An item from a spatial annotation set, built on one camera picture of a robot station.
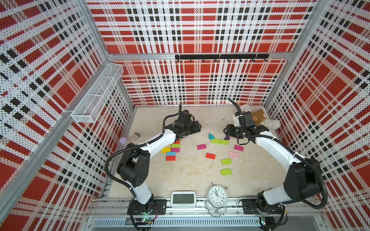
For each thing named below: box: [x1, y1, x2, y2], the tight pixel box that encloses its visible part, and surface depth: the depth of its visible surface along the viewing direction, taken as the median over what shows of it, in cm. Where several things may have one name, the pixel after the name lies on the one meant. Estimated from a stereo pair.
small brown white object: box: [131, 131, 141, 141], surface depth 103 cm
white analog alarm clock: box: [205, 181, 229, 218], surface depth 74 cm
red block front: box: [165, 155, 176, 161], surface depth 93 cm
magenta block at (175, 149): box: [171, 147, 181, 153], surface depth 97 cm
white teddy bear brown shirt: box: [240, 104, 281, 129], surface depth 103 cm
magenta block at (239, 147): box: [234, 144, 245, 152], surface depth 98 cm
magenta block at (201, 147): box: [196, 143, 207, 150], surface depth 98 cm
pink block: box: [228, 151, 239, 158], surface depth 95 cm
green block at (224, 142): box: [219, 139, 229, 145], surface depth 100 cm
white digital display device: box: [170, 191, 197, 209], surface depth 75 cm
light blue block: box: [166, 151, 176, 156], surface depth 95 cm
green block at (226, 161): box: [220, 157, 232, 166], surface depth 92 cm
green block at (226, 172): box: [220, 168, 232, 176], surface depth 88 cm
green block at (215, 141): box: [210, 138, 221, 144], surface depth 101 cm
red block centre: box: [205, 152, 216, 160], surface depth 95 cm
